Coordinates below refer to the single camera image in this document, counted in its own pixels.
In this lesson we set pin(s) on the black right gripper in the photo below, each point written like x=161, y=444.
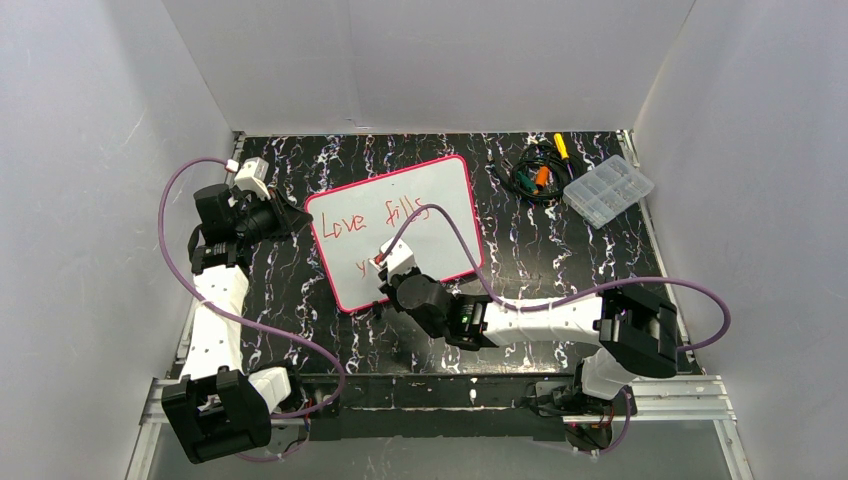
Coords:
x=389, y=289

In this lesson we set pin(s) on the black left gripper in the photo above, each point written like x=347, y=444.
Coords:
x=281, y=216

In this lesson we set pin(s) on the pink framed whiteboard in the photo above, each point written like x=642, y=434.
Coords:
x=430, y=206

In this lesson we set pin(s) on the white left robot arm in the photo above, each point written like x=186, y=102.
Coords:
x=216, y=409

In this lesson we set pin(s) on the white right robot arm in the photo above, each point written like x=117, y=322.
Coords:
x=633, y=329

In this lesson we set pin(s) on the clear plastic compartment box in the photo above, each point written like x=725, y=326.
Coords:
x=607, y=190

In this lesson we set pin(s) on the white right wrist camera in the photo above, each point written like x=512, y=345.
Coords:
x=394, y=257

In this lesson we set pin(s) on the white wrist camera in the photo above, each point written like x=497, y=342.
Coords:
x=394, y=257
x=251, y=178

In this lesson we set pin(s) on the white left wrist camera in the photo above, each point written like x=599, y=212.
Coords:
x=251, y=178

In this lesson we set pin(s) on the green cable connector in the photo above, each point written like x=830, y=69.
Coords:
x=526, y=183

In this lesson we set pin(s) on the orange cable connector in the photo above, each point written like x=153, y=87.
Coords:
x=541, y=179

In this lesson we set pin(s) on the yellow handled screwdriver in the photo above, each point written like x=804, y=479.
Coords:
x=561, y=147

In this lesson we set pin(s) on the aluminium front frame rail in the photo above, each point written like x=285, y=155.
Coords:
x=444, y=426

